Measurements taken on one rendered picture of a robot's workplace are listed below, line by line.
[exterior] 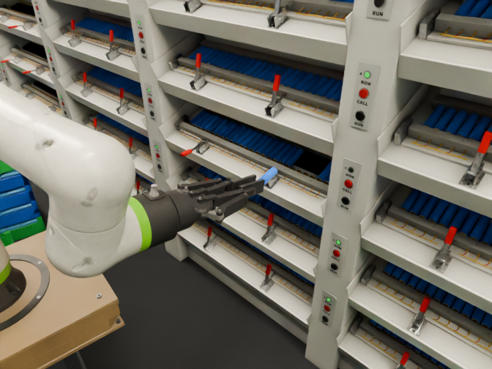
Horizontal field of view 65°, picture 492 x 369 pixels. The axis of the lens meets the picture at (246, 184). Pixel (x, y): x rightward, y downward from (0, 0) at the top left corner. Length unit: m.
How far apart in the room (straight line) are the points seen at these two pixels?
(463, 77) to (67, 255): 0.63
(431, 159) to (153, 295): 1.06
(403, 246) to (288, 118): 0.37
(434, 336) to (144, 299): 0.94
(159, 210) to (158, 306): 0.85
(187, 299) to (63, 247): 0.92
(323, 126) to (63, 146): 0.54
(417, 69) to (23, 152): 0.59
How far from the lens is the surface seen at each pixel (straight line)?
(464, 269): 0.87
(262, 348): 1.32
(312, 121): 0.88
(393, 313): 1.01
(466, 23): 0.74
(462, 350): 1.00
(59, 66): 1.84
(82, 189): 0.50
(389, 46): 0.72
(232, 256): 1.35
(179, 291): 1.49
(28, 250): 1.21
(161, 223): 0.64
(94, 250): 0.58
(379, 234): 0.89
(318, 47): 0.80
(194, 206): 0.70
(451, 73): 0.70
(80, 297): 1.03
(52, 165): 0.51
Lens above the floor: 1.10
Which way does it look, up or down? 33 degrees down
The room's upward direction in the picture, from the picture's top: straight up
